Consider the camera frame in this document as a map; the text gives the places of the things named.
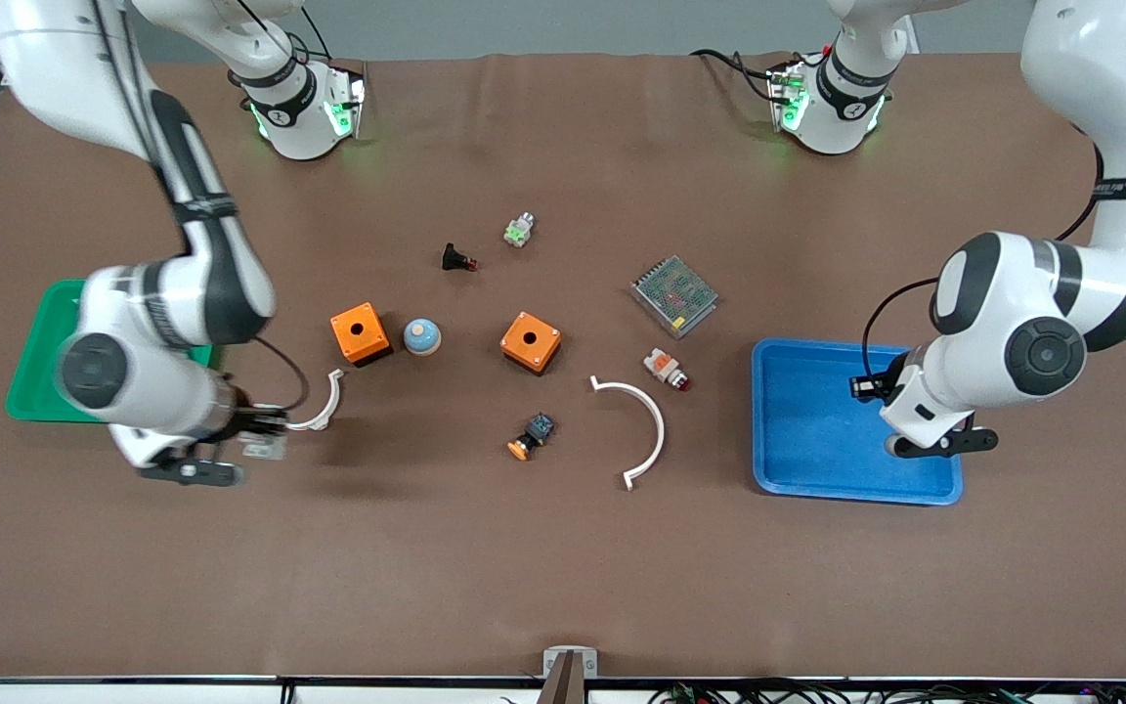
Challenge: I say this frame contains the white circuit breaker red switches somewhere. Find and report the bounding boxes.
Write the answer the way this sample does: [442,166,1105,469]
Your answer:
[238,430,290,462]

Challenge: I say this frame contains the small white curved clip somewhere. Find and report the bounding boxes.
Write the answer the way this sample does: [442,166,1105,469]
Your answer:
[286,368,345,432]

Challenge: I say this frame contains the blue plastic tray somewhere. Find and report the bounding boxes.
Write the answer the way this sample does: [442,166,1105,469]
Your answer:
[751,337,965,507]

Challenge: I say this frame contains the blue dome buzzer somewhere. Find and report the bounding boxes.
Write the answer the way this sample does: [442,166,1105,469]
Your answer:
[402,318,444,357]

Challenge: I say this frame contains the green plastic tray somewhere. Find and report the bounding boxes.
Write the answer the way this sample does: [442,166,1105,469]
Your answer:
[4,279,217,423]

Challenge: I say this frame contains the orange red push button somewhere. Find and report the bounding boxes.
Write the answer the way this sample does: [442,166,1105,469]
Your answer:
[643,347,692,393]

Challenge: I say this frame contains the metal mesh power supply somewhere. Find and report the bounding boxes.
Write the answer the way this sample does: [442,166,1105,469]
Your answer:
[629,255,720,340]

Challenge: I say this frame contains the large white curved clip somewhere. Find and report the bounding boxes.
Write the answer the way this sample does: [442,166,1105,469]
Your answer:
[589,374,667,492]

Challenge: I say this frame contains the yellow mushroom push button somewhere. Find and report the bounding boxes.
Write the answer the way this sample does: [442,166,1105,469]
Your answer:
[506,412,556,462]

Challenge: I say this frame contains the brown table cover mat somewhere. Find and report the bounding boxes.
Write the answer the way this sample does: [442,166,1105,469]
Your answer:
[0,51,1126,682]

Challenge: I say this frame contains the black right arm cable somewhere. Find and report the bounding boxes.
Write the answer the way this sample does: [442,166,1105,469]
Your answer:
[252,335,311,417]

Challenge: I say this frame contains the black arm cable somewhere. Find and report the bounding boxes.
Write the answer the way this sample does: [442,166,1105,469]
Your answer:
[252,335,311,417]
[861,277,940,377]

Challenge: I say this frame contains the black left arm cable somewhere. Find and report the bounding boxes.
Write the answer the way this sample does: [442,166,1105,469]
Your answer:
[861,277,940,377]

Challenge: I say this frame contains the orange push-button enclosure box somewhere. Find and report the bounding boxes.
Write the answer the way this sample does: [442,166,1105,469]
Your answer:
[499,311,563,376]
[329,302,394,368]

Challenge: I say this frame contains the black cable bundle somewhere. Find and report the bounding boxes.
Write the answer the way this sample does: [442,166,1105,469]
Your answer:
[649,680,1126,704]

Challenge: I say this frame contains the grey metal mounting bracket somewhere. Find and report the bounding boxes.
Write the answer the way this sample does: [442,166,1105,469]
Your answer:
[541,645,599,704]

